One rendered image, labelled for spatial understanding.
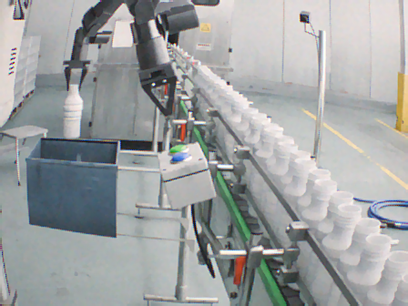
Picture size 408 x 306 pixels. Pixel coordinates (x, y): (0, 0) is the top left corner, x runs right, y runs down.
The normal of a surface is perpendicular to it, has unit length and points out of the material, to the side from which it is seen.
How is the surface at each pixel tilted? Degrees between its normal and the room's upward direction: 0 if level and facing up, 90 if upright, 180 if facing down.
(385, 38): 90
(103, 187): 90
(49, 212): 90
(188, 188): 90
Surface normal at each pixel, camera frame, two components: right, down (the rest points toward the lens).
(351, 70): 0.11, 0.23
